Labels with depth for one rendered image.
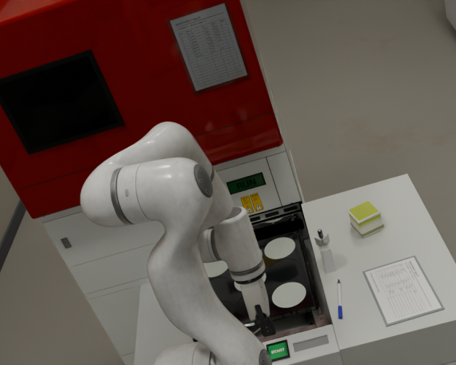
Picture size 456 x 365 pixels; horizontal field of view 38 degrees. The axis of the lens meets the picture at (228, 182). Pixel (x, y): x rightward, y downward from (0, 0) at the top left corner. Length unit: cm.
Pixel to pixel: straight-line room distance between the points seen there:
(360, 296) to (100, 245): 89
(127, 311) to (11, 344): 150
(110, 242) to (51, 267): 198
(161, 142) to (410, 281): 87
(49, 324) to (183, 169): 279
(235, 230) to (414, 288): 54
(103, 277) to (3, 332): 168
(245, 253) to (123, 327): 105
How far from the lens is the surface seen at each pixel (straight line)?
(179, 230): 108
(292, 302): 191
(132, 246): 222
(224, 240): 148
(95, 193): 111
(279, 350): 172
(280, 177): 208
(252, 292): 153
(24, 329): 385
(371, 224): 193
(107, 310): 241
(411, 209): 202
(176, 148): 119
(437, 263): 183
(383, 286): 179
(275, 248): 210
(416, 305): 173
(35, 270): 424
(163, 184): 105
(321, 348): 170
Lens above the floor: 222
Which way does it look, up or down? 32 degrees down
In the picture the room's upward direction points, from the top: 21 degrees counter-clockwise
